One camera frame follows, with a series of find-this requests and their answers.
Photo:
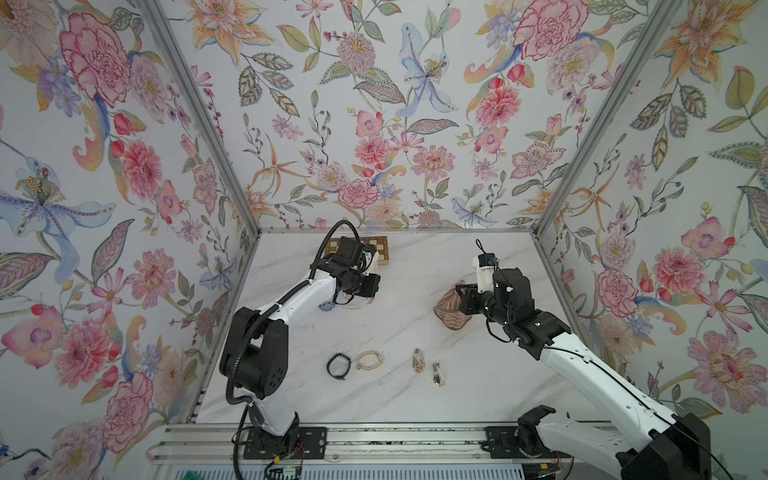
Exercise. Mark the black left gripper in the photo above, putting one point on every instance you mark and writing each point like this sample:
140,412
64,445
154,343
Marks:
366,284

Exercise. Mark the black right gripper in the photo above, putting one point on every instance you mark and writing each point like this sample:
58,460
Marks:
469,300

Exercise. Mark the brown striped cloth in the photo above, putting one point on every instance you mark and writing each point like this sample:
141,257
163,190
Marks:
447,310

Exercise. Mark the black band wristwatch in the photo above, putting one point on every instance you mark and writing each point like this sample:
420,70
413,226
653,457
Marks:
339,366

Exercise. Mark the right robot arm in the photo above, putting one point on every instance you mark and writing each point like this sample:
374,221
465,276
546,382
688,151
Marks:
651,441

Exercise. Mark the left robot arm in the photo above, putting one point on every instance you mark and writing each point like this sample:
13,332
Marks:
255,356

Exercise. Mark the wooden chessboard box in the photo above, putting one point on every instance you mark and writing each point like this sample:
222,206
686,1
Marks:
379,242

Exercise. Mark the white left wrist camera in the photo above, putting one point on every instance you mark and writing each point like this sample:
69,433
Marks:
370,260

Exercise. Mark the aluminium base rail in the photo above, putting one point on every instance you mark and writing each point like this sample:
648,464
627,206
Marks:
358,451

